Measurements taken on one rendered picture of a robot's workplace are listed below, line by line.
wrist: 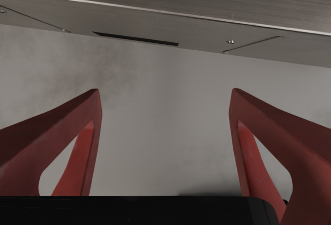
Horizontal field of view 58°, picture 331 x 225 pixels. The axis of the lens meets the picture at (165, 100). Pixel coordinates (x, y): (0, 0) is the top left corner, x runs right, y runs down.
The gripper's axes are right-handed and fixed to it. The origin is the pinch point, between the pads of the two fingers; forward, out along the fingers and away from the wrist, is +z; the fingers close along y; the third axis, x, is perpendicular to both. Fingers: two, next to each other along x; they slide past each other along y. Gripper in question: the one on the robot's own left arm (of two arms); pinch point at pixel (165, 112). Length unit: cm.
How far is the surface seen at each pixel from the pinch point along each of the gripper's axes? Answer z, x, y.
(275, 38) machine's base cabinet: 37.4, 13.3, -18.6
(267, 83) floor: 89, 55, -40
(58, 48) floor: 96, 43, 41
